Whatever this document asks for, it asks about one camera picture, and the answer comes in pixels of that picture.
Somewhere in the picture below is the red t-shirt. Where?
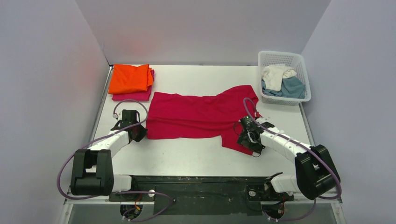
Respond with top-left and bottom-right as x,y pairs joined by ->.
146,85 -> 258,155

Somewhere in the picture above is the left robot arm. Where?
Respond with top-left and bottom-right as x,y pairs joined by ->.
71,110 -> 147,201

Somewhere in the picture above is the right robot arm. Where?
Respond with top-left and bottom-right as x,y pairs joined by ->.
237,116 -> 342,200

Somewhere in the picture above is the folded pink t-shirt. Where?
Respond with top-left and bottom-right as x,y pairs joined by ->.
112,85 -> 153,102

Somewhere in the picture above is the folded orange t-shirt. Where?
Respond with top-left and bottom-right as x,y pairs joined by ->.
108,64 -> 154,94

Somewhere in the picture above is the blue cloth in basket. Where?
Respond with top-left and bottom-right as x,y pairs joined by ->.
262,77 -> 306,99

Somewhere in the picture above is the white cloth in basket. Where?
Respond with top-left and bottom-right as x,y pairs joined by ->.
261,64 -> 297,91

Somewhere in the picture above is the white plastic basket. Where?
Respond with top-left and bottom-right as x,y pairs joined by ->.
258,51 -> 311,105

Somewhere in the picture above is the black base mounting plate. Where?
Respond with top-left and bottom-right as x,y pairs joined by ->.
109,176 -> 294,216

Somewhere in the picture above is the aluminium rail frame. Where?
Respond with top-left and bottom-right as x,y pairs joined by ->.
59,187 -> 346,224

